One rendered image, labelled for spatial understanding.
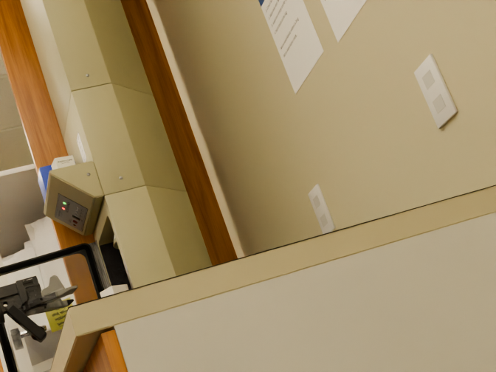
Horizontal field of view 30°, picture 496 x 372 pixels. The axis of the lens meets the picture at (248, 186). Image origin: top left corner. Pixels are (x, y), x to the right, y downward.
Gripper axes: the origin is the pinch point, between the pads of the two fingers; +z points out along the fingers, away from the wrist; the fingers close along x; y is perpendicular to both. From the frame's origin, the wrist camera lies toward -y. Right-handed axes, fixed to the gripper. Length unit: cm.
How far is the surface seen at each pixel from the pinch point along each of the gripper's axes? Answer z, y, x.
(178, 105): 50, 55, 21
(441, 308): 31, -43, -119
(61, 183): 2.7, 26.0, -13.7
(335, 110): 55, 9, -67
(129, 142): 22.3, 32.0, -15.7
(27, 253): 4, 50, 124
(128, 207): 16.6, 15.0, -15.6
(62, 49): 13, 62, -16
